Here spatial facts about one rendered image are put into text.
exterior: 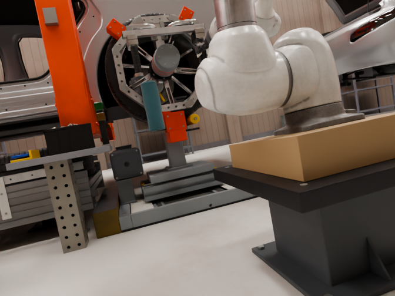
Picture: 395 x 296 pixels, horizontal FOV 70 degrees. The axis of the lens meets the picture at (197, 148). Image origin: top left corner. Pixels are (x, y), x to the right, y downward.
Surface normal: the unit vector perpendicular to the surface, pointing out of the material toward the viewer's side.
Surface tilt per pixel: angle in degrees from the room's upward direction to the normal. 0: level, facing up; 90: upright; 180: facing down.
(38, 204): 90
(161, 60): 90
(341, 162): 90
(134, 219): 90
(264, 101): 137
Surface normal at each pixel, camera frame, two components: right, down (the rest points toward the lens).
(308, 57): 0.16, -0.19
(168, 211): 0.25, 0.01
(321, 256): -0.95, 0.19
